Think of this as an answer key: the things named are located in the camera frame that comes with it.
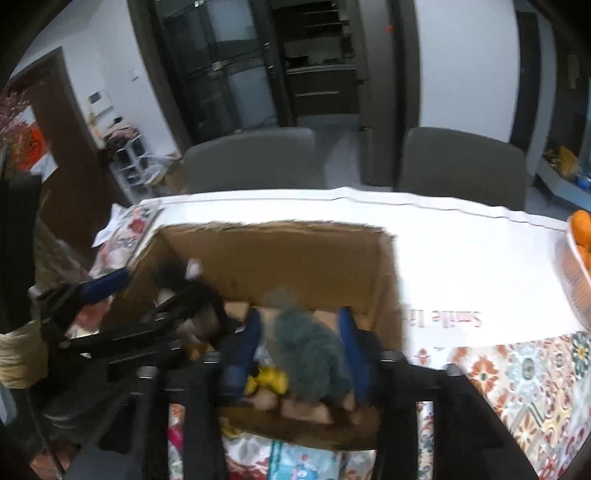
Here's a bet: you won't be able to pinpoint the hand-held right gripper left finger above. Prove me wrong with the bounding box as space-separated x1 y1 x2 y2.
134 308 262 480

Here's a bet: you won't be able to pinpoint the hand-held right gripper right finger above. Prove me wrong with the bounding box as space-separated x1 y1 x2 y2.
336 307 539 480

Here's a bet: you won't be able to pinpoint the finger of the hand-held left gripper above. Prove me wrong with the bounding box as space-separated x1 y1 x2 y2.
60 281 227 384
46 267 133 315

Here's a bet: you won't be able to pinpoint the green plush toy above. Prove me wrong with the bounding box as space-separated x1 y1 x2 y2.
263 288 366 412

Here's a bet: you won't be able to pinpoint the brown cardboard box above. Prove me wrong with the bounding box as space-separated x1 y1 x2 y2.
99 220 408 451

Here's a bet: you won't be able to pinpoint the yellow soft toy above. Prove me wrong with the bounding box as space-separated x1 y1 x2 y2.
245 367 290 398

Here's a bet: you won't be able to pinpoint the black plush toy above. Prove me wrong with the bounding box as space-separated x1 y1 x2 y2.
154 258 206 302

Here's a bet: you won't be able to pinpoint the floral printed pouch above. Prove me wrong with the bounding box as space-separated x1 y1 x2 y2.
99 205 163 260

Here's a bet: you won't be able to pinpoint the white shelf rack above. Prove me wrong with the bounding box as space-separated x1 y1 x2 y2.
108 134 160 195

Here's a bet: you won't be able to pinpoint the brown wooden door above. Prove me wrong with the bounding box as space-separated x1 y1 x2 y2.
7 47 136 259

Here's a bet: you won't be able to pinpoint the white printed table mat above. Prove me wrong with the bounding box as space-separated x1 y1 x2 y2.
159 187 588 359

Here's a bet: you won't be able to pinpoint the pile of clothes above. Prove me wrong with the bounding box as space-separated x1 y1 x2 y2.
104 124 140 149

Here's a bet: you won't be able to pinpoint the red door poster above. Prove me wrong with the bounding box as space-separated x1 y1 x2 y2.
13 104 59 179

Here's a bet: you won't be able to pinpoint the grey dining chair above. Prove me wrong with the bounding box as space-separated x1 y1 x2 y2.
398 127 530 211
182 128 329 195

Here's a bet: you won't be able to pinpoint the dried pink flowers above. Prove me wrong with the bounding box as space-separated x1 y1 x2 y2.
0 80 51 158

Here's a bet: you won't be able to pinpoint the dark glass sliding door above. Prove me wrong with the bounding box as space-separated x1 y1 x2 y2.
154 0 293 145

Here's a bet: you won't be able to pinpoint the white plastic basket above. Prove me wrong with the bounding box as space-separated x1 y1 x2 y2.
561 228 591 331

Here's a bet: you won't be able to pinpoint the pile of oranges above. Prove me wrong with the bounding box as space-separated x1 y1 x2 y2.
568 210 591 274

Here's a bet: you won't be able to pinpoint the low grey cabinet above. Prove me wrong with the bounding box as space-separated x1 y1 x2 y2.
536 156 591 209

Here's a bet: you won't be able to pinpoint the dark kitchen cabinet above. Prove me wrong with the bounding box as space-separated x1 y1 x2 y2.
272 0 363 117

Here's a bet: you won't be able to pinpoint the yellow bag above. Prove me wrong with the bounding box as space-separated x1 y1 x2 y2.
556 147 581 179

